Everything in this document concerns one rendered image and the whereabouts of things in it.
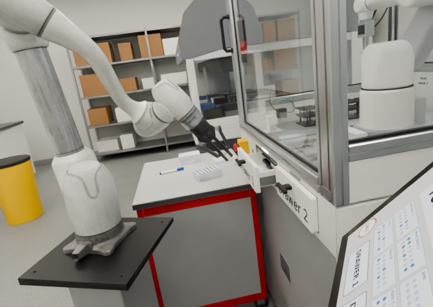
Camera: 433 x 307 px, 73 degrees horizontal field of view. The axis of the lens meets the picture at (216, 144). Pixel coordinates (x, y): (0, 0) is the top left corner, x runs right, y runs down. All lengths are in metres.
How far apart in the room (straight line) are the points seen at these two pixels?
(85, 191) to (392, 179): 0.85
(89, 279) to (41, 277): 0.16
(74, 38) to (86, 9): 4.64
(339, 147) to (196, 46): 1.39
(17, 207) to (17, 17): 2.81
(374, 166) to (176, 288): 1.16
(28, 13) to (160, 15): 4.55
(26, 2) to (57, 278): 0.77
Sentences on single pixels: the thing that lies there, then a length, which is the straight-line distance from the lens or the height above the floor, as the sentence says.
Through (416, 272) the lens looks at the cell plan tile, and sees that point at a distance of 0.39.
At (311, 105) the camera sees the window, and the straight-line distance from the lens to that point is 0.82.
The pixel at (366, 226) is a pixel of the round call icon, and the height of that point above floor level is 1.01.
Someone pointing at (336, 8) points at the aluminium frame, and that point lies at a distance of 0.70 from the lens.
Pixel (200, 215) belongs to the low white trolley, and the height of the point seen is 0.64.
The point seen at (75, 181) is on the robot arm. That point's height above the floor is 1.02.
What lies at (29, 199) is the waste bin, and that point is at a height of 0.23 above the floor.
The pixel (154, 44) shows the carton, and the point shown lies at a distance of 4.98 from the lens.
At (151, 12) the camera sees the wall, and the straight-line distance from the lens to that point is 5.50.
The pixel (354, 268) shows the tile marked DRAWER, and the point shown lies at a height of 1.00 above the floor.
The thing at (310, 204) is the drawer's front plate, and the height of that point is 0.91.
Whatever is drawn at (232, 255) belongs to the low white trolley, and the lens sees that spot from 1.57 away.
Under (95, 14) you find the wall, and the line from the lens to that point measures 5.63.
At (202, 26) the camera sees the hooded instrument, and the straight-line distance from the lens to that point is 1.97.
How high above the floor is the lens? 1.31
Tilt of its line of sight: 15 degrees down
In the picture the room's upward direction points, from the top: 8 degrees counter-clockwise
